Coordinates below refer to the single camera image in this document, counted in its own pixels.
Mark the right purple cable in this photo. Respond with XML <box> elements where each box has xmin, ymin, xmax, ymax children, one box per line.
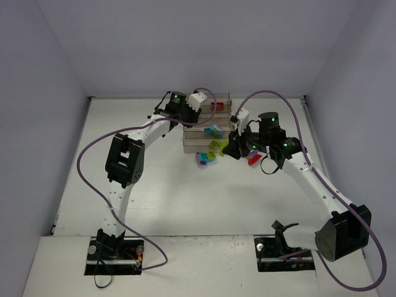
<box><xmin>236</xmin><ymin>90</ymin><xmax>387</xmax><ymax>291</ymax></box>

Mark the green wide lego brick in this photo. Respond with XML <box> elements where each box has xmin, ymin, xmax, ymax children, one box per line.
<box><xmin>219</xmin><ymin>142</ymin><xmax>227</xmax><ymax>150</ymax></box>

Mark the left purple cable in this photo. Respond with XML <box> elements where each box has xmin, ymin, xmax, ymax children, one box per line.
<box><xmin>77</xmin><ymin>87</ymin><xmax>217</xmax><ymax>273</ymax></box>

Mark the clear bin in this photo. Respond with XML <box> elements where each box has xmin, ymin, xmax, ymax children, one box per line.
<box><xmin>183</xmin><ymin>131</ymin><xmax>228</xmax><ymax>153</ymax></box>
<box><xmin>183</xmin><ymin>118</ymin><xmax>233</xmax><ymax>132</ymax></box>
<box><xmin>201</xmin><ymin>93</ymin><xmax>232</xmax><ymax>113</ymax></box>
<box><xmin>199</xmin><ymin>110</ymin><xmax>230</xmax><ymax>121</ymax></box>

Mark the black loop cable left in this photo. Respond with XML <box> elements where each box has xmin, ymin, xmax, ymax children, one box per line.
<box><xmin>94</xmin><ymin>259</ymin><xmax>114</xmax><ymax>288</ymax></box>

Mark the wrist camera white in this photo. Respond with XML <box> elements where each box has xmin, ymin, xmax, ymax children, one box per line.
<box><xmin>230</xmin><ymin>108</ymin><xmax>249</xmax><ymax>136</ymax></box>
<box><xmin>187</xmin><ymin>91</ymin><xmax>207</xmax><ymax>112</ymax></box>

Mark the clear bin nearest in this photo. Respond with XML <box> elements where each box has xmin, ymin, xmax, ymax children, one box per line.
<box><xmin>183</xmin><ymin>131</ymin><xmax>228</xmax><ymax>153</ymax></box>

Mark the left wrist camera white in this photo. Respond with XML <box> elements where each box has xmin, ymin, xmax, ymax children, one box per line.
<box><xmin>187</xmin><ymin>91</ymin><xmax>207</xmax><ymax>112</ymax></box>

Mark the purple cable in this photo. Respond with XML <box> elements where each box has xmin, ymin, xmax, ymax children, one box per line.
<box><xmin>236</xmin><ymin>90</ymin><xmax>387</xmax><ymax>291</ymax></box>
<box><xmin>77</xmin><ymin>87</ymin><xmax>217</xmax><ymax>273</ymax></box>

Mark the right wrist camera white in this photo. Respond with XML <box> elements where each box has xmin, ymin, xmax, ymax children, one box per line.
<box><xmin>230</xmin><ymin>108</ymin><xmax>249</xmax><ymax>136</ymax></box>

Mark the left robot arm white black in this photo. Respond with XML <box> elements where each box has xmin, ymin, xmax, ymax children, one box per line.
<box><xmin>97</xmin><ymin>92</ymin><xmax>207</xmax><ymax>259</ymax></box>

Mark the red curved lego piece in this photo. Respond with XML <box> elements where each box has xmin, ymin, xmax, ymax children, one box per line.
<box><xmin>248</xmin><ymin>154</ymin><xmax>262</xmax><ymax>166</ymax></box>

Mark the clear bin farthest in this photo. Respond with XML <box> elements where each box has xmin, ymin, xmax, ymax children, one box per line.
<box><xmin>201</xmin><ymin>93</ymin><xmax>232</xmax><ymax>113</ymax></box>

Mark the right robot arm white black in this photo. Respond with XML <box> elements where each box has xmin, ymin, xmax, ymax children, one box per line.
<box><xmin>222</xmin><ymin>110</ymin><xmax>371</xmax><ymax>262</ymax></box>

